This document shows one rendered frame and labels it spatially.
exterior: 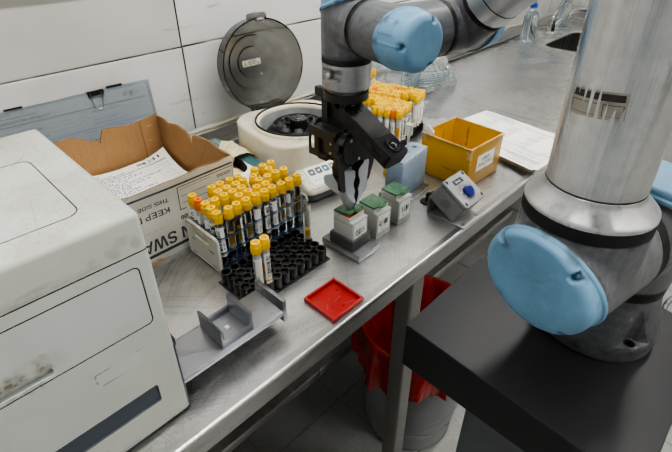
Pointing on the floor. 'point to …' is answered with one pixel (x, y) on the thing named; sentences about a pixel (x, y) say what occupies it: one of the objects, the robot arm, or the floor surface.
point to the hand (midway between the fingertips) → (353, 203)
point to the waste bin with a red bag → (420, 430)
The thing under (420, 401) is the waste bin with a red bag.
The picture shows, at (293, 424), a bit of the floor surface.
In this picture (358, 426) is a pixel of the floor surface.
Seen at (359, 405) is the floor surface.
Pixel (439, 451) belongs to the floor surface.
